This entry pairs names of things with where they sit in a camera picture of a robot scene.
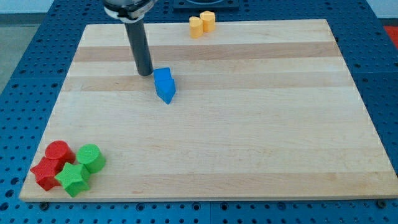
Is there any blue triangular block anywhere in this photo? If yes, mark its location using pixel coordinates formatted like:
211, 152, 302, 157
155, 78, 176, 105

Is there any blue cube block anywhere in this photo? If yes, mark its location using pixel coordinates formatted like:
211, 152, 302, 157
153, 67, 172, 82

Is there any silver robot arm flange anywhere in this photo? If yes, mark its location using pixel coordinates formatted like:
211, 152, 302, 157
102, 0, 157, 20

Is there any light wooden board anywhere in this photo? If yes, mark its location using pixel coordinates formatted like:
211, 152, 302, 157
32, 19, 397, 202

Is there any yellow half-round block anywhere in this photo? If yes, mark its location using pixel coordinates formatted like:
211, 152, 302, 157
189, 16, 204, 39

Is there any yellow hexagonal block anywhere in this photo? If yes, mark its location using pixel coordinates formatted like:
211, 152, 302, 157
200, 11, 216, 32

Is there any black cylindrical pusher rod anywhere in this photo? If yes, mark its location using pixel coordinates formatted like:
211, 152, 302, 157
125, 19, 153, 76

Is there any black mounting plate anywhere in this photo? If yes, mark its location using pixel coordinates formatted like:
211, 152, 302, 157
173, 0, 239, 10

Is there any green cylinder block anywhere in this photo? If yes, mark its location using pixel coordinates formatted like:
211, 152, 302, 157
76, 144, 106, 174

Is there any green star block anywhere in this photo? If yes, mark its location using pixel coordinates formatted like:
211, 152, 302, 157
55, 162, 90, 197

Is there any red cylinder block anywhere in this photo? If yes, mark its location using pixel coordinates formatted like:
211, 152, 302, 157
45, 140, 76, 164

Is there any red star block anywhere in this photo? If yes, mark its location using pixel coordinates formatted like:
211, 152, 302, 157
30, 157, 63, 191

